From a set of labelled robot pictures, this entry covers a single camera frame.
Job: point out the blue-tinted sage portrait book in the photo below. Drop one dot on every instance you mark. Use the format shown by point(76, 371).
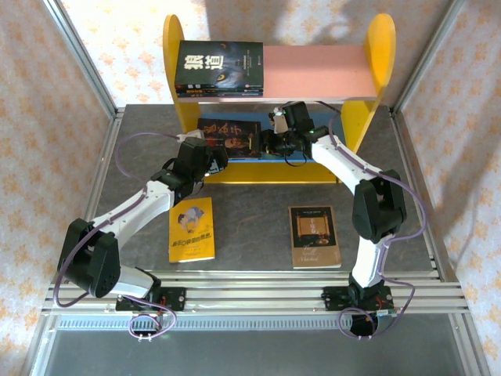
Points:
point(235, 135)

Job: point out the black book with antlers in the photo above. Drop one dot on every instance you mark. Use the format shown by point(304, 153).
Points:
point(219, 91)

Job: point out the yellow cartoon cover book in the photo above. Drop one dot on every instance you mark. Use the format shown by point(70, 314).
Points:
point(192, 235)

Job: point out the black wolf eyes book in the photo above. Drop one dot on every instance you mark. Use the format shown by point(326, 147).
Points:
point(219, 62)

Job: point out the brown scroll cover book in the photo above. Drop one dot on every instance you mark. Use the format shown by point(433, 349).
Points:
point(315, 235)

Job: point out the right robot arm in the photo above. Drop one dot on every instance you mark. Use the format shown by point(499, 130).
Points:
point(344, 160)

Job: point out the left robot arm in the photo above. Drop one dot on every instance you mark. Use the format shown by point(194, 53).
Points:
point(129, 211)

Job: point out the yellow bookshelf pink blue shelves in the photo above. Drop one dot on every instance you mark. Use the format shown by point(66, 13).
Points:
point(274, 172)

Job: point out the black sage portrait book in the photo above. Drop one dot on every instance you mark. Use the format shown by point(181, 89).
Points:
point(219, 95)

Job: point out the aluminium mounting rails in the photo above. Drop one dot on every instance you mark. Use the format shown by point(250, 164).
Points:
point(254, 293)

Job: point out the small green circuit board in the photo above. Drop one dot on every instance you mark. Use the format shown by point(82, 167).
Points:
point(387, 313)

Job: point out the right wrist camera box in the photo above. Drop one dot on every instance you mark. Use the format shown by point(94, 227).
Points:
point(280, 123)

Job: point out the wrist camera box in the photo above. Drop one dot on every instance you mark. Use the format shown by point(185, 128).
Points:
point(192, 136)
point(280, 123)

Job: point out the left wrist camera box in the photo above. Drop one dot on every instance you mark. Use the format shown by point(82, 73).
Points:
point(192, 136)

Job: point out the aluminium side rail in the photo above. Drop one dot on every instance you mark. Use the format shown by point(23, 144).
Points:
point(103, 156)
point(407, 156)

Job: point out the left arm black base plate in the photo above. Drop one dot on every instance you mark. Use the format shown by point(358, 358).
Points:
point(176, 299)

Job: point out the aluminium frame post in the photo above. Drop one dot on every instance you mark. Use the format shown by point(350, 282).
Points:
point(426, 58)
point(84, 58)

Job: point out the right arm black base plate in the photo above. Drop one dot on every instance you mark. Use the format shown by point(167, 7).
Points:
point(332, 299)

